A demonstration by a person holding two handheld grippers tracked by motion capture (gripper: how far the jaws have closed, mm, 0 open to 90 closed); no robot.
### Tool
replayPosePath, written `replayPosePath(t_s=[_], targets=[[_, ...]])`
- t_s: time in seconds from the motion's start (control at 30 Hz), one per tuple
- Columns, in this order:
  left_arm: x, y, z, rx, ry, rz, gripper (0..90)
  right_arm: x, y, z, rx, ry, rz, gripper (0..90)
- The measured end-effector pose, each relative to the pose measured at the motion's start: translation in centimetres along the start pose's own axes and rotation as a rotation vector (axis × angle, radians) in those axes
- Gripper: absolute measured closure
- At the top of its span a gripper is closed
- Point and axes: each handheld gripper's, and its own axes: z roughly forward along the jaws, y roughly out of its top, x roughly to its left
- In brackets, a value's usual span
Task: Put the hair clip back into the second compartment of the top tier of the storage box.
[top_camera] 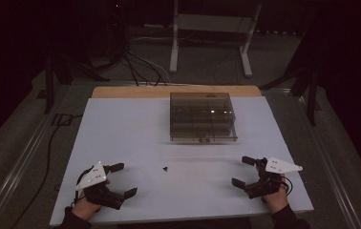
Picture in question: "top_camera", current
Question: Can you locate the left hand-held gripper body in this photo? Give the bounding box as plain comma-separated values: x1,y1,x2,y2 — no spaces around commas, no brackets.
74,160,126,211

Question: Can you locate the black floor cable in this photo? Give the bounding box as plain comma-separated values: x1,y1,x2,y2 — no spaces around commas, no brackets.
10,114,84,229

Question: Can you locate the white metal stand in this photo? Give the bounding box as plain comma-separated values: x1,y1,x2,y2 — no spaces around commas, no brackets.
169,0,264,78

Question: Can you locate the smoky transparent compartment box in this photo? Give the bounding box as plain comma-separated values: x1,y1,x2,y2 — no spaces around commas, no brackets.
169,92,239,143

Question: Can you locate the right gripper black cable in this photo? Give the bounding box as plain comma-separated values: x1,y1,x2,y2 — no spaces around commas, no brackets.
282,176,294,196

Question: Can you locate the bundle of black cables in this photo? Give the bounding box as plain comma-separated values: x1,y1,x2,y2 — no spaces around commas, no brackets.
105,0,168,87

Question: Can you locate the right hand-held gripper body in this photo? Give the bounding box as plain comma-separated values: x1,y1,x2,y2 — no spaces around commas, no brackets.
244,156,304,200

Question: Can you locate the aluminium floor rail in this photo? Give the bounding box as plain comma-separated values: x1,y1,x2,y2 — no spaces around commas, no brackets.
0,83,72,229
291,94,361,229

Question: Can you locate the white floor cable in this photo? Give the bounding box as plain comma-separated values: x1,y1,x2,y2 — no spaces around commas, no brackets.
130,35,172,84

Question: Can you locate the person's left hand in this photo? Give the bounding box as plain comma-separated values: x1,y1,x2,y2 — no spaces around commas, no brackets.
73,190,111,221

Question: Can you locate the person's right hand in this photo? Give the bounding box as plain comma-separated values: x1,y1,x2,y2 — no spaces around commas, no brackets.
256,166,289,215

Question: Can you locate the black metal stand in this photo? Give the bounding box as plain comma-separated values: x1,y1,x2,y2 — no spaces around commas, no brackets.
42,47,112,115
259,18,327,127

